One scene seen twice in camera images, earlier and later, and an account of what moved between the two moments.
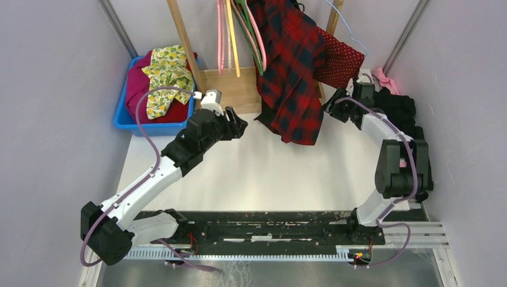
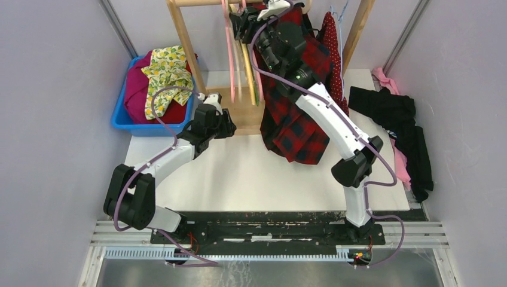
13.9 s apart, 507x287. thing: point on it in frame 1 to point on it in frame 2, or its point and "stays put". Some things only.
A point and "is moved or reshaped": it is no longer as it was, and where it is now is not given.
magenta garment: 137,85 stays put
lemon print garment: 169,69 stays put
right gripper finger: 339,110 to 244,24
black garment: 400,110 stays put
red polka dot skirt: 336,64 is moved or reshaped
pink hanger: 221,33 to 231,56
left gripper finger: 238,124 to 226,128
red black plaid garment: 289,49 is moved or reshaped
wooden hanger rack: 240,86 to 247,119
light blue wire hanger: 347,24 to 339,19
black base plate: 269,231 stays put
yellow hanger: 234,38 to 246,54
